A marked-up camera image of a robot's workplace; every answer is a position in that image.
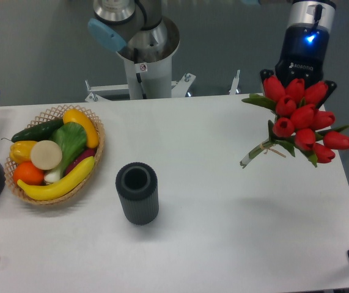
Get yellow squash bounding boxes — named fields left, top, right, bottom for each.
left=63, top=109, right=99, bottom=148

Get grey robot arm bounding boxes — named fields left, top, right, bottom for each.
left=87, top=1, right=336, bottom=99

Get round beige disc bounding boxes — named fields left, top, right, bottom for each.
left=30, top=140, right=62, bottom=170

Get white metal base frame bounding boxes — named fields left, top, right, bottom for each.
left=85, top=69, right=241, bottom=103

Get yellow banana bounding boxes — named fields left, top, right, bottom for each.
left=17, top=156, right=95, bottom=201

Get purple eggplant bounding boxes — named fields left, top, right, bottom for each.
left=64, top=148, right=96, bottom=175

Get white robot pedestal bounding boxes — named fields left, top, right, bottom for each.
left=123, top=57, right=172, bottom=99

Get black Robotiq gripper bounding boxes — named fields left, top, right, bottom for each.
left=260, top=25, right=337, bottom=95

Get green bok choy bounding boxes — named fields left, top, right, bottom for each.
left=44, top=122, right=87, bottom=185

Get green cucumber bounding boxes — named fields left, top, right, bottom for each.
left=2, top=119, right=64, bottom=143

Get red tulip bouquet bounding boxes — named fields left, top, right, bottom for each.
left=239, top=75, right=349, bottom=168

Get dark grey ribbed vase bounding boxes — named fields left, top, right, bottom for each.
left=116, top=162, right=159, bottom=225

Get yellow bell pepper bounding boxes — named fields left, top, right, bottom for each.
left=9, top=140, right=37, bottom=164

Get orange fruit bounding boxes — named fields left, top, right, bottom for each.
left=13, top=162, right=44, bottom=186

